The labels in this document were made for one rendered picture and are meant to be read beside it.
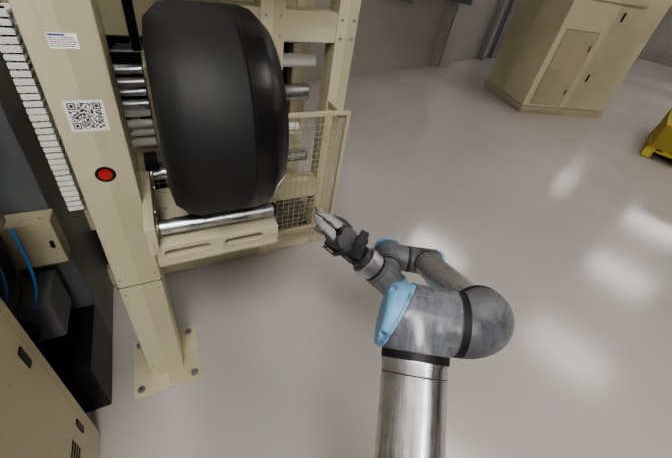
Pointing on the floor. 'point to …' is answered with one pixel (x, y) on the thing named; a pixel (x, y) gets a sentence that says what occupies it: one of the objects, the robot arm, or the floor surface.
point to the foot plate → (143, 382)
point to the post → (97, 145)
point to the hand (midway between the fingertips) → (318, 215)
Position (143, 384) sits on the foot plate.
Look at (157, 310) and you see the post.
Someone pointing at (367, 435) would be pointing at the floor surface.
